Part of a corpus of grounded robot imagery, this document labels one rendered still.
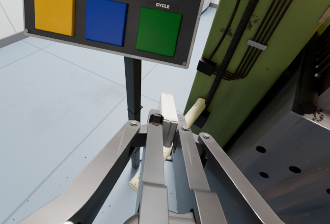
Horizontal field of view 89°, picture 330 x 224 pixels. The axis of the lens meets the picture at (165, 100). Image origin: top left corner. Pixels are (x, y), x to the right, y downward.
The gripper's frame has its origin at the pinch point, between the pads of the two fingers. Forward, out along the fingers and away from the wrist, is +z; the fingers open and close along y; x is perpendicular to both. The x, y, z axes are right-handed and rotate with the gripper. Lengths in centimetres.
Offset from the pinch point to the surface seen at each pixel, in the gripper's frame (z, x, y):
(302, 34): 27.8, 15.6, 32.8
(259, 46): 32.8, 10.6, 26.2
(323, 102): 15.0, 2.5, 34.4
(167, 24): 16.3, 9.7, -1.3
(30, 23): 20.7, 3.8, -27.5
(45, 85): 133, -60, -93
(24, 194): 53, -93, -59
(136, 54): 17.2, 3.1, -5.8
